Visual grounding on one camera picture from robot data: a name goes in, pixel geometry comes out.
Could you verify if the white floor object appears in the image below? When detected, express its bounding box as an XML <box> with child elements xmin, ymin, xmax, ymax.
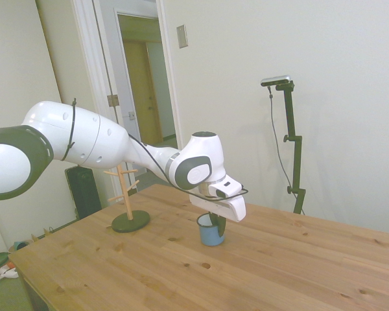
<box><xmin>0</xmin><ymin>267</ymin><xmax>20</xmax><ymax>280</ymax></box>

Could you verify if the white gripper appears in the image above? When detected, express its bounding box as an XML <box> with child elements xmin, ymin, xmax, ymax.
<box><xmin>190</xmin><ymin>193</ymin><xmax>248</xmax><ymax>236</ymax></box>

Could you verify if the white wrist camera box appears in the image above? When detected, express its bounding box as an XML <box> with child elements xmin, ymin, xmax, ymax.
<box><xmin>208</xmin><ymin>176</ymin><xmax>244</xmax><ymax>199</ymax></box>

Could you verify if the wooden mug tree black base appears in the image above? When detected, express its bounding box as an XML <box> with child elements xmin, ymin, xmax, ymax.
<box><xmin>104</xmin><ymin>163</ymin><xmax>151</xmax><ymax>233</ymax></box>

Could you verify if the blue enamel mug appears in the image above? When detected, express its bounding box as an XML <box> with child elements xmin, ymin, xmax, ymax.
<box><xmin>196</xmin><ymin>213</ymin><xmax>227</xmax><ymax>248</ymax></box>

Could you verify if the grey camera cable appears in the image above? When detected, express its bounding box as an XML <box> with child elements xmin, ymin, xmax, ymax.
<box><xmin>267</xmin><ymin>86</ymin><xmax>294</xmax><ymax>195</ymax></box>

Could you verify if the grey wall plate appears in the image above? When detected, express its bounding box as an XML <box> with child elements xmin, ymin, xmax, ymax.
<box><xmin>176</xmin><ymin>25</ymin><xmax>189</xmax><ymax>49</ymax></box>

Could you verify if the white door frame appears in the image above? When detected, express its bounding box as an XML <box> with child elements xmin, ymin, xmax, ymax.
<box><xmin>71</xmin><ymin>0</ymin><xmax>185</xmax><ymax>195</ymax></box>

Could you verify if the black upright appliance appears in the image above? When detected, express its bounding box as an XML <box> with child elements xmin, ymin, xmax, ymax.
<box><xmin>64</xmin><ymin>165</ymin><xmax>102</xmax><ymax>221</ymax></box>

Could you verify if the teal bowl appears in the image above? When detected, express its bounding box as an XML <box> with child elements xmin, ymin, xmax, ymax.
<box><xmin>8</xmin><ymin>240</ymin><xmax>29</xmax><ymax>252</ymax></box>

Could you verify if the grey exterior camera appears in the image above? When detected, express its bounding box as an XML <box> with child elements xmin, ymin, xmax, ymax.
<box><xmin>260</xmin><ymin>75</ymin><xmax>293</xmax><ymax>88</ymax></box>

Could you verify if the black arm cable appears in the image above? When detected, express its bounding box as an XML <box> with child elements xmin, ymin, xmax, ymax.
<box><xmin>126</xmin><ymin>132</ymin><xmax>250</xmax><ymax>203</ymax></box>

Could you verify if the wooden corridor door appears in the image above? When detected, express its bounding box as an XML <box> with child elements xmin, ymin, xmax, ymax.
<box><xmin>123</xmin><ymin>38</ymin><xmax>163</xmax><ymax>147</ymax></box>

